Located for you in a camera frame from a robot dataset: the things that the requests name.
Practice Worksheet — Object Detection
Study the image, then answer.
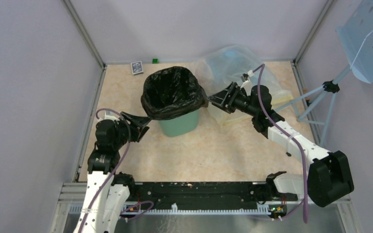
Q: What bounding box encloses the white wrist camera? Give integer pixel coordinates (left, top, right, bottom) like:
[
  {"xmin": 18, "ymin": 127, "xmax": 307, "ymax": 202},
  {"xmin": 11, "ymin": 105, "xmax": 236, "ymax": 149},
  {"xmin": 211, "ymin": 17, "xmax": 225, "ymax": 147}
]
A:
[
  {"xmin": 99, "ymin": 112, "xmax": 119, "ymax": 121},
  {"xmin": 240, "ymin": 70, "xmax": 254, "ymax": 88}
]

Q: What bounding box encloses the blue playing card deck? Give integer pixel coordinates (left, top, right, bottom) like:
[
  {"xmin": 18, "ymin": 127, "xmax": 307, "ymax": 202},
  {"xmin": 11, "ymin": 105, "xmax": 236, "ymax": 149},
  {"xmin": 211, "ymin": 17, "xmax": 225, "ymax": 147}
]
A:
[{"xmin": 130, "ymin": 61, "xmax": 144, "ymax": 76}]

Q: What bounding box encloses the clear plastic bag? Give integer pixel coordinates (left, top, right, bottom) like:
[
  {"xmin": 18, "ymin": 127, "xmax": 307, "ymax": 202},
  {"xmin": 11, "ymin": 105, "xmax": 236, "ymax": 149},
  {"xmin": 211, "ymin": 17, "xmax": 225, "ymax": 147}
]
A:
[{"xmin": 187, "ymin": 45, "xmax": 293, "ymax": 108}]

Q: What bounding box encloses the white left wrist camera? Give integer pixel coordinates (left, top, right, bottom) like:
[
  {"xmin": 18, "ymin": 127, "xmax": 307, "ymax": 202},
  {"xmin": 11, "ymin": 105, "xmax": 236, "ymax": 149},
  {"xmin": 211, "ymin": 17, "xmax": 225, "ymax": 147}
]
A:
[{"xmin": 99, "ymin": 112, "xmax": 119, "ymax": 121}]

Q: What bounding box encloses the black trash bag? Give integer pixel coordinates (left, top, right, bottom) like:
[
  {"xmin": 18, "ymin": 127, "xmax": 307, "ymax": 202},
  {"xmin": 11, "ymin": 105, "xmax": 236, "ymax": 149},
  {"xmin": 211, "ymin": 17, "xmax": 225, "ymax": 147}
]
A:
[{"xmin": 140, "ymin": 66, "xmax": 208, "ymax": 120}]

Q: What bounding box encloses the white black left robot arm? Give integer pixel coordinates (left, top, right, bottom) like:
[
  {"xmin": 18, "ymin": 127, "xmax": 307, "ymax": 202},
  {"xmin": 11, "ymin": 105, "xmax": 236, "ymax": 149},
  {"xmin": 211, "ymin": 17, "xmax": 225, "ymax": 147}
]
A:
[{"xmin": 74, "ymin": 108, "xmax": 151, "ymax": 233}]

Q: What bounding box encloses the light blue tripod stand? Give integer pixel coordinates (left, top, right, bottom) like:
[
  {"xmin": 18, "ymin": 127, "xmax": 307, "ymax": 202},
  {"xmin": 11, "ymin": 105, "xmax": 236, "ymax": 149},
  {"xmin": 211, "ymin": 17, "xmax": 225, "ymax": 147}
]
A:
[{"xmin": 275, "ymin": 65, "xmax": 351, "ymax": 147}]

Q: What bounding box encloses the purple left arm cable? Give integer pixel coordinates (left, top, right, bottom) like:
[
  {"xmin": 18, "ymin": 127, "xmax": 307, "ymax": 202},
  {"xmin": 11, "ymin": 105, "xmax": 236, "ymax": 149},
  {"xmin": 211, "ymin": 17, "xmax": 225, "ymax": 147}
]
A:
[{"xmin": 77, "ymin": 108, "xmax": 154, "ymax": 233}]

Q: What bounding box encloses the perforated light blue panel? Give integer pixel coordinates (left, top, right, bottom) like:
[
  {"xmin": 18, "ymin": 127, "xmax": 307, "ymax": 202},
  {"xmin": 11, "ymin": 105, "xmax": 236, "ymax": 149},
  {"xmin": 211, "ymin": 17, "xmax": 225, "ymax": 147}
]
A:
[{"xmin": 337, "ymin": 0, "xmax": 373, "ymax": 83}]

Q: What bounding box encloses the green plastic trash bin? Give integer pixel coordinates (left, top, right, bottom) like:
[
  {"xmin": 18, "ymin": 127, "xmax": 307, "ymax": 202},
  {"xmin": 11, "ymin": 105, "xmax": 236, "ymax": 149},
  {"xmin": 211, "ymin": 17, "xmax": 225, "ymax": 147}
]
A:
[{"xmin": 158, "ymin": 110, "xmax": 199, "ymax": 137}]

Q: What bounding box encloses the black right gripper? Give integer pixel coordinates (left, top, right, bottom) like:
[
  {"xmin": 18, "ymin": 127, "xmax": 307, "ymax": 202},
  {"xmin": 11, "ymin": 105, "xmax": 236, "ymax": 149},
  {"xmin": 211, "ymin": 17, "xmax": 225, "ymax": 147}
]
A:
[{"xmin": 207, "ymin": 82, "xmax": 258, "ymax": 117}]

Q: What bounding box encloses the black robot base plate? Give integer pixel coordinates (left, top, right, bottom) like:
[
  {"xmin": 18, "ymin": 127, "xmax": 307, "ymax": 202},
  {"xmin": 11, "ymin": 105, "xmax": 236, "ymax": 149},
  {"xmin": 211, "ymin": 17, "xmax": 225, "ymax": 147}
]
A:
[{"xmin": 127, "ymin": 182, "xmax": 298, "ymax": 211}]

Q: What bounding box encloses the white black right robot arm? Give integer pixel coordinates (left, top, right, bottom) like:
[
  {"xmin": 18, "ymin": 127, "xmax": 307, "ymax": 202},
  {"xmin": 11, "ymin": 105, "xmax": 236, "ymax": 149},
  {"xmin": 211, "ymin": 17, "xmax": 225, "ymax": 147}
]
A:
[{"xmin": 208, "ymin": 82, "xmax": 355, "ymax": 207}]

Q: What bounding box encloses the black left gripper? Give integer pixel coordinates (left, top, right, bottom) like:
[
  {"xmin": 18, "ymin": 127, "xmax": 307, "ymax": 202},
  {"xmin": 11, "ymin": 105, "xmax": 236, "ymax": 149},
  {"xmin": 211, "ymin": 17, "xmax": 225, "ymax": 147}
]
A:
[{"xmin": 112, "ymin": 111, "xmax": 153, "ymax": 149}]

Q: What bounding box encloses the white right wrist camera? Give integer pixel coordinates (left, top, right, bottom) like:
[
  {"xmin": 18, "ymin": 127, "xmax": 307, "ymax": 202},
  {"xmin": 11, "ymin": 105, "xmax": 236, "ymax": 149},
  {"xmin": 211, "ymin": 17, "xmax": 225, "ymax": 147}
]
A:
[{"xmin": 240, "ymin": 70, "xmax": 254, "ymax": 88}]

